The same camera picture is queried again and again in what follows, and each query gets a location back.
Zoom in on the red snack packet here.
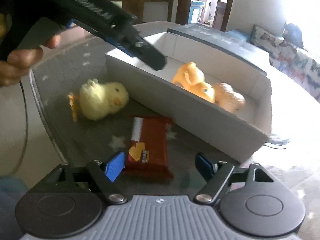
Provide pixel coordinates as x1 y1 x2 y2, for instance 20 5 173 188
124 116 174 180

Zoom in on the yellow plush chick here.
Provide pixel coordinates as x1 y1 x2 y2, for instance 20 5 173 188
68 79 130 121

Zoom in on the beige peanut toy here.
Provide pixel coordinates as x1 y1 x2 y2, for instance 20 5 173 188
213 83 246 113

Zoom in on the orange rubber duck toy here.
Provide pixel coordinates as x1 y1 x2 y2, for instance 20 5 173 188
172 62 215 103

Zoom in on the person's left hand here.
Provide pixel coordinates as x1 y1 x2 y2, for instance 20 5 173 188
0 14 61 86

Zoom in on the dark wooden console table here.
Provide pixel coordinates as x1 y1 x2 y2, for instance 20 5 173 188
110 0 174 24

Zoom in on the white open cardboard box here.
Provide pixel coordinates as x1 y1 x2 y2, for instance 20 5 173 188
106 32 272 163

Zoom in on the blue cabinet in doorway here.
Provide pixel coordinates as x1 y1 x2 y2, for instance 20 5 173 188
188 0 205 23

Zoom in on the grey box lid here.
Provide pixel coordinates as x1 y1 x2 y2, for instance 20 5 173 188
167 23 269 76

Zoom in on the blue sofa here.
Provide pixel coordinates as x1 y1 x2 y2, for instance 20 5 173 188
226 29 251 43

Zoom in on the butterfly pattern sofa cushion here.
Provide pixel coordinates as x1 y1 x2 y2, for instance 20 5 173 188
251 25 319 101

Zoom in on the black bag on sofa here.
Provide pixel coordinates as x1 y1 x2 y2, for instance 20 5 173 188
282 23 304 49

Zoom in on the black cable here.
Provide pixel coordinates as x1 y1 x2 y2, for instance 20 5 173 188
10 81 29 176

